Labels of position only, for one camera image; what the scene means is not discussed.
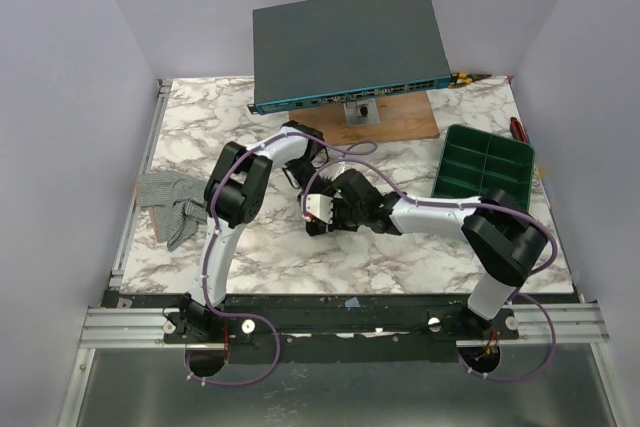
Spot black underwear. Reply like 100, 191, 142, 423
305, 219, 351, 237

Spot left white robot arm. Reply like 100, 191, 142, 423
179, 121, 325, 342

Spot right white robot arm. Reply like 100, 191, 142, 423
331, 169, 550, 339

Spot grey striped underwear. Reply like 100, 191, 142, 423
136, 171, 207, 252

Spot blue tape piece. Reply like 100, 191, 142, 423
344, 297, 361, 309

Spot brown plywood board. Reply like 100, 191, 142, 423
289, 91, 440, 145

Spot green divided plastic tray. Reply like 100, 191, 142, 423
431, 124, 535, 209

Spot red black utility knife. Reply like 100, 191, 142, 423
509, 117, 530, 144

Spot grey metal stand bracket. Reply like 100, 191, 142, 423
344, 99, 380, 126

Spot black metal base rail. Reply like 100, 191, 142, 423
163, 294, 519, 364

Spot grey network switch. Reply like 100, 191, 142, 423
250, 0, 451, 115

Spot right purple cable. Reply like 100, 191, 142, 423
299, 161, 559, 384

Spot aluminium frame rail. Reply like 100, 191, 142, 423
57, 79, 173, 426

